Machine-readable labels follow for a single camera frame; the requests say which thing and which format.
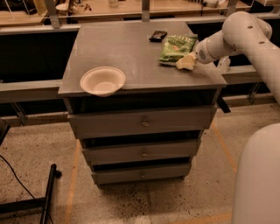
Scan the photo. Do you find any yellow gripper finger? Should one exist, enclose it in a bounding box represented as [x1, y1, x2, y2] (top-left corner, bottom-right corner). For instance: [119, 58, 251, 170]
[176, 52, 197, 70]

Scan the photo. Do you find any green jalapeno chip bag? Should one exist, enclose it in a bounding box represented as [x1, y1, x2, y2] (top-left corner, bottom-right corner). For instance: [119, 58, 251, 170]
[158, 34, 198, 65]

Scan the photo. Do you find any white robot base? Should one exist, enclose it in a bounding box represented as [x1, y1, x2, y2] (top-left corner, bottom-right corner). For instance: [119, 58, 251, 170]
[232, 123, 280, 224]

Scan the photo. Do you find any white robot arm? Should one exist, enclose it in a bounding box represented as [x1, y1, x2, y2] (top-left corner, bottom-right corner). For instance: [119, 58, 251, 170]
[176, 11, 280, 104]

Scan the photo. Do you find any white paper bowl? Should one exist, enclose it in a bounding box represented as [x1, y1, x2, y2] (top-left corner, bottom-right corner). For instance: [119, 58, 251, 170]
[80, 66, 126, 97]

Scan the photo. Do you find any clear sanitizer bottle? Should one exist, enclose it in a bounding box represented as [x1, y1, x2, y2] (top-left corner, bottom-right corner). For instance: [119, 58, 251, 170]
[217, 56, 231, 73]

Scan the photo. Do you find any small black snack packet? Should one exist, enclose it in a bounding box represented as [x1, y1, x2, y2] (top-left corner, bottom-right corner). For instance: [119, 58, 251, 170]
[149, 31, 167, 43]

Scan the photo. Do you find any top grey drawer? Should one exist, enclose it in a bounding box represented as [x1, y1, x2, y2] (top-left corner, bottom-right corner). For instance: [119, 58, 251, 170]
[68, 106, 216, 139]

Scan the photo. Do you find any grey drawer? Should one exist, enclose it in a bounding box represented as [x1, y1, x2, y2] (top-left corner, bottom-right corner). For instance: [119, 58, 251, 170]
[92, 163, 191, 186]
[82, 139, 200, 165]
[68, 106, 216, 139]

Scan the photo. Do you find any grey drawer cabinet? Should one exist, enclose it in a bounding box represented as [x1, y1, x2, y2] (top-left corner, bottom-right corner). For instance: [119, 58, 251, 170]
[59, 21, 226, 186]

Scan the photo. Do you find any middle grey drawer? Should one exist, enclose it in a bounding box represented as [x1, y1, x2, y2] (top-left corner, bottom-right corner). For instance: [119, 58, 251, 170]
[82, 139, 200, 165]

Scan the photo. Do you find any bottom grey drawer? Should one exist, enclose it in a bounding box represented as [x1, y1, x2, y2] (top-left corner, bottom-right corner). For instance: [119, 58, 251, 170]
[92, 163, 191, 186]

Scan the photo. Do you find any grey metal railing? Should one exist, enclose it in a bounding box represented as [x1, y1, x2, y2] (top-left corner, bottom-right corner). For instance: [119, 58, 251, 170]
[0, 11, 280, 104]

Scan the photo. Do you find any black stand base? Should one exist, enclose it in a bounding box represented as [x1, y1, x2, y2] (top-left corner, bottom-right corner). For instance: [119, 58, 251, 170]
[0, 163, 62, 224]

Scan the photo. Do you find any black floor cable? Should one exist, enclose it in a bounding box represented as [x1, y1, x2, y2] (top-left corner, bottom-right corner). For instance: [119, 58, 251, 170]
[0, 154, 55, 224]

